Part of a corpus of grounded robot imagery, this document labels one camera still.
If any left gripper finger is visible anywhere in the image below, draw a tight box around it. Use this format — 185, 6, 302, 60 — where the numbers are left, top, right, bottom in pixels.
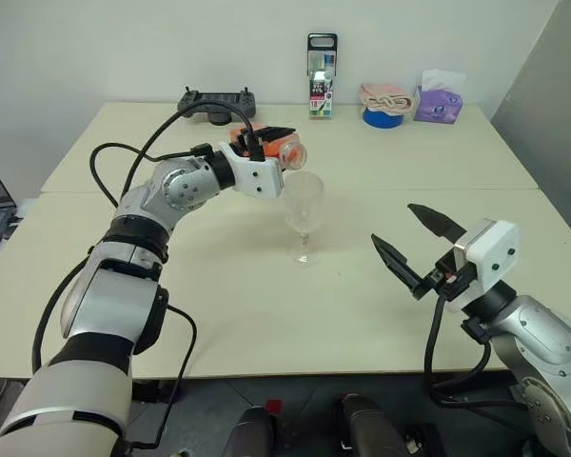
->
253, 126, 298, 143

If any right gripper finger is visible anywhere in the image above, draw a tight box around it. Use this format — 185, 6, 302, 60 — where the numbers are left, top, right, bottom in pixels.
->
406, 203, 468, 242
370, 232, 423, 289

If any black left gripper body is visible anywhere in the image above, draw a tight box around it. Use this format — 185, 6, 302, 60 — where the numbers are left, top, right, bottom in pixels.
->
230, 127, 268, 159

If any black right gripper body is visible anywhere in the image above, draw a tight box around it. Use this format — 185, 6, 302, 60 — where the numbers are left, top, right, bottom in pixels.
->
411, 249, 480, 302

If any clear bottle with orange drink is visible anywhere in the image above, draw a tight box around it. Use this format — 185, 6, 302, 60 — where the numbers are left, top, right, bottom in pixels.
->
228, 124, 310, 171

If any clear wine glass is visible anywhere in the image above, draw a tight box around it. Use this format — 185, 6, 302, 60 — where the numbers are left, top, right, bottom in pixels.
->
284, 171, 325, 268

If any grey remote controller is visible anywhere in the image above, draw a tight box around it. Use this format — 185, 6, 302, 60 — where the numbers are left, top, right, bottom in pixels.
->
177, 86, 258, 120

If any marker pen set box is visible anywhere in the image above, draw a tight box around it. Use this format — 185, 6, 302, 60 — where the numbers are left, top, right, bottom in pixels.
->
306, 32, 339, 122

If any blue tape roll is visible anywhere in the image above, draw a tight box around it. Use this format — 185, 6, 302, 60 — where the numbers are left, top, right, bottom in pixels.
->
362, 105, 404, 129

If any purple tissue box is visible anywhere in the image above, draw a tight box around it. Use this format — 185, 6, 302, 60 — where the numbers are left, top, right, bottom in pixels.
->
412, 69, 467, 125

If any pink towel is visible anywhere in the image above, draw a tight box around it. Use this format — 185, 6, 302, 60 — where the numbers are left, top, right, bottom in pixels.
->
360, 82, 416, 117

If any dark rounded shape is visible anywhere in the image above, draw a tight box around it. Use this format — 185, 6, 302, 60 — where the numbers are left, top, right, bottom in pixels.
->
337, 392, 406, 457
227, 407, 278, 457

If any grey partition panel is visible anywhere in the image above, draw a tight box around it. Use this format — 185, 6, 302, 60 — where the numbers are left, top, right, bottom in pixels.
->
489, 0, 571, 191

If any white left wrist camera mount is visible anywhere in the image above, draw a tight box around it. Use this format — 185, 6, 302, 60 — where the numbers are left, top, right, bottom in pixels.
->
217, 141, 286, 199

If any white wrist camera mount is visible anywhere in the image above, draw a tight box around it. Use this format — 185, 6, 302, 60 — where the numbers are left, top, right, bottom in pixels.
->
217, 141, 286, 199
453, 218, 522, 314

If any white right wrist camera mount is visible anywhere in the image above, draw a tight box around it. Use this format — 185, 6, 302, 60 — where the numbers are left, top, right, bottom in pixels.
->
453, 218, 522, 314

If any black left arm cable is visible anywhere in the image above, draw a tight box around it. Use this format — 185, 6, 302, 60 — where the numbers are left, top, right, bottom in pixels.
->
89, 141, 215, 210
121, 100, 266, 201
130, 304, 200, 451
30, 245, 99, 382

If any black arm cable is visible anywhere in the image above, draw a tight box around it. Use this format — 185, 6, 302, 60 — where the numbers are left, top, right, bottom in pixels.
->
89, 141, 215, 210
130, 304, 200, 451
423, 292, 527, 410
30, 245, 99, 382
121, 100, 266, 201

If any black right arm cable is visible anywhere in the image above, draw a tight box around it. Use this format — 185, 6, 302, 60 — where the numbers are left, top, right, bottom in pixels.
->
423, 292, 527, 410

